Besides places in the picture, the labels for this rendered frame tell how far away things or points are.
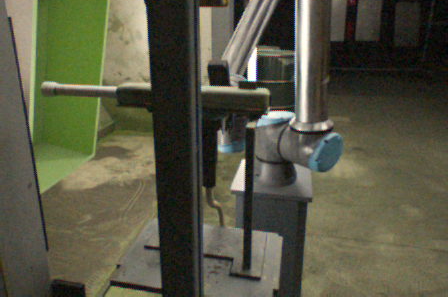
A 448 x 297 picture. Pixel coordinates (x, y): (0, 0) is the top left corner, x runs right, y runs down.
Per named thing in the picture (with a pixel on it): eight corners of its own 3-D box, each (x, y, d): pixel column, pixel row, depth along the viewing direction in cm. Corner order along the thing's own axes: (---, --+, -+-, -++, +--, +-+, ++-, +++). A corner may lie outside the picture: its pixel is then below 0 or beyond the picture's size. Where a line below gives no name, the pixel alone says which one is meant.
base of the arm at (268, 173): (296, 169, 155) (298, 147, 152) (296, 189, 137) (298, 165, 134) (253, 165, 159) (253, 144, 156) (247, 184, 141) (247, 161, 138)
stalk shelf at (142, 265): (109, 286, 69) (109, 279, 69) (154, 222, 90) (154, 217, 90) (271, 313, 63) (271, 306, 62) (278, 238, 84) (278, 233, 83)
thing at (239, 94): (267, 185, 76) (271, 79, 69) (264, 196, 71) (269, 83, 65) (63, 166, 86) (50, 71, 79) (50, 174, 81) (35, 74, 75)
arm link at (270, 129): (273, 145, 155) (275, 106, 150) (305, 156, 142) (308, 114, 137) (247, 152, 146) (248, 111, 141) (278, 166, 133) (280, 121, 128)
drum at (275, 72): (244, 119, 459) (246, 49, 433) (288, 119, 461) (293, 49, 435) (249, 134, 403) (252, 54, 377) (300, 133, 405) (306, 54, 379)
